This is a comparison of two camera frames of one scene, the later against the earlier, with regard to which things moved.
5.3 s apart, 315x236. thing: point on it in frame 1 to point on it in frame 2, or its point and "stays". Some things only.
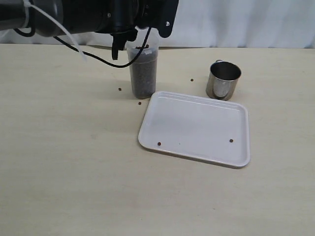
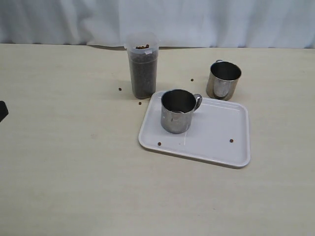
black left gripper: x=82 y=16 to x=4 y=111
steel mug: x=222 y=79 stays
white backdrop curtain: x=211 y=23 stays
